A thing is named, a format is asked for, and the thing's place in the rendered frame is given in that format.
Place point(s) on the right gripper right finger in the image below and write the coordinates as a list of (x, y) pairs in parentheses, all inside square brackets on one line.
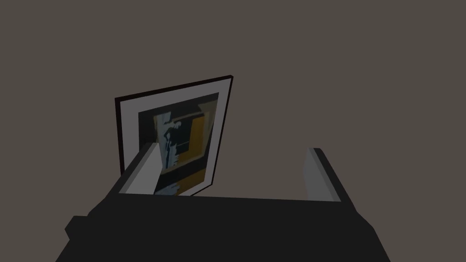
[(320, 178)]

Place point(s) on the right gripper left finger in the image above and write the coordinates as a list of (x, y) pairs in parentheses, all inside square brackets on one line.
[(142, 175)]

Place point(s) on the black framed wall picture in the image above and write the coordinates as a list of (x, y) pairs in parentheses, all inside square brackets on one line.
[(189, 120)]

